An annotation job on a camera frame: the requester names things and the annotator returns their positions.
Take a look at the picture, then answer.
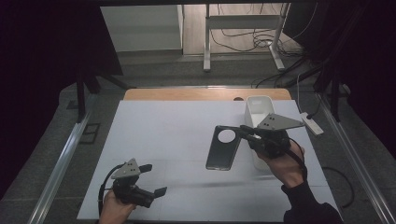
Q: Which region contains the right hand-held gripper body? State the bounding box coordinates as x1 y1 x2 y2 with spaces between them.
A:
247 112 306 160

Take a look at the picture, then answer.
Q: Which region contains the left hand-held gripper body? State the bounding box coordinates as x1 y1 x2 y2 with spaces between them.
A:
110 158 157 209

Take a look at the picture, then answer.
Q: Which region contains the white plastic storage bin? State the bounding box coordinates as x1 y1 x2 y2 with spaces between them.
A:
244 94 276 172

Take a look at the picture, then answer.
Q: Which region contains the dark phone case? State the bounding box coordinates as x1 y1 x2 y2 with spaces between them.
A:
205 124 245 172

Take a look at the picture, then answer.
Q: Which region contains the person's left hand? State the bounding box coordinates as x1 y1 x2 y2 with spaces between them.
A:
98 189 138 224

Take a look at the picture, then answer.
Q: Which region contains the person's right hand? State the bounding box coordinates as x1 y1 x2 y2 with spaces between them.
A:
256 141 308 189

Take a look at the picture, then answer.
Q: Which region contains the white power strip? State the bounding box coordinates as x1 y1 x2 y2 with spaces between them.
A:
300 111 325 136

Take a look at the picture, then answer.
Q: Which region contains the white board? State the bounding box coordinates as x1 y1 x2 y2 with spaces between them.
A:
76 99 338 223

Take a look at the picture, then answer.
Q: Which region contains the black floor socket plate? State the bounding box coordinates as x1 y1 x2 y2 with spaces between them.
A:
78 122 102 146

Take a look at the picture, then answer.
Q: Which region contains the black curtain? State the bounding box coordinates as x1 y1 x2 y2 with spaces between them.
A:
0 0 124 200
283 0 396 160

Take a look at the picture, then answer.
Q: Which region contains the white cabinet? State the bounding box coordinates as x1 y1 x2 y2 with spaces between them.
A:
100 4 185 53

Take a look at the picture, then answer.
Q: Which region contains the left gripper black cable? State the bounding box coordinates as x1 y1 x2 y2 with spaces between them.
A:
98 162 126 217

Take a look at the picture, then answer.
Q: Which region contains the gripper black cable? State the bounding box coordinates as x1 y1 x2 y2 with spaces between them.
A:
285 137 308 182
98 162 126 217

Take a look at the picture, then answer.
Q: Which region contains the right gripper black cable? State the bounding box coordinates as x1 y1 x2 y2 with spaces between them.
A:
285 137 308 182

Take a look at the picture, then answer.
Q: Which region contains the aluminium rail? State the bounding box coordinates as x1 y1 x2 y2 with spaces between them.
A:
35 94 94 224
315 92 396 224

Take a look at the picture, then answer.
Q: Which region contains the tangle of black floor cables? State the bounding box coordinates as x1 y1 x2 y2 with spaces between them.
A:
210 3 316 90

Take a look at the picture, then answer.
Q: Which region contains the black looped floor cable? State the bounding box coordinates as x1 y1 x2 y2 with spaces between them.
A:
321 166 356 209

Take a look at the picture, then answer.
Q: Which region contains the white desk frame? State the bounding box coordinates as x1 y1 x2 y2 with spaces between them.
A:
203 3 291 73

